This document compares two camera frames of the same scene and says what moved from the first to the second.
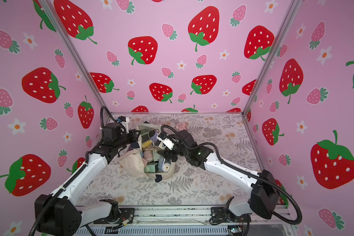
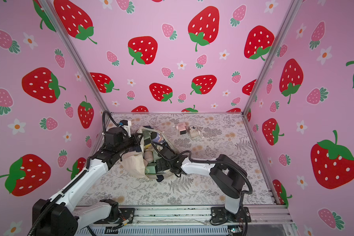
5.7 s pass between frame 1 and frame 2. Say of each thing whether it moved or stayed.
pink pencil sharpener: stayed
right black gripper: moved
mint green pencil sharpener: stayed
